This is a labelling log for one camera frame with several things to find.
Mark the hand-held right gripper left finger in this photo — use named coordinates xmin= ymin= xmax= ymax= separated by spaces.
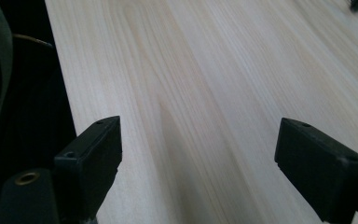
xmin=53 ymin=115 xmax=123 ymax=222

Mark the thin dark curved cable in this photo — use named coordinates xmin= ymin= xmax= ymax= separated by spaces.
xmin=12 ymin=33 xmax=54 ymax=49

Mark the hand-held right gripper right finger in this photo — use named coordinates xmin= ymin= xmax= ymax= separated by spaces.
xmin=273 ymin=117 xmax=358 ymax=224

